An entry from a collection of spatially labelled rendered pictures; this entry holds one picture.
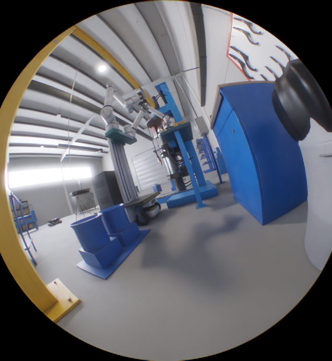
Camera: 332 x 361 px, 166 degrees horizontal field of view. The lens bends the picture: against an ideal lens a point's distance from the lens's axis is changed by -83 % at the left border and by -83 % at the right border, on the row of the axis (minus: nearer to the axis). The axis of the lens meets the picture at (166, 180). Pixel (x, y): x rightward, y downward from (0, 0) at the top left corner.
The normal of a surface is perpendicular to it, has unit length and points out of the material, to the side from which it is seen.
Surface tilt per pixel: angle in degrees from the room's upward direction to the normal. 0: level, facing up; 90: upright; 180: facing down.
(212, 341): 0
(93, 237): 90
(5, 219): 90
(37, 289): 90
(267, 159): 90
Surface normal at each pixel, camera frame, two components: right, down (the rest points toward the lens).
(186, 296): -0.31, -0.95
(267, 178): -0.27, 0.10
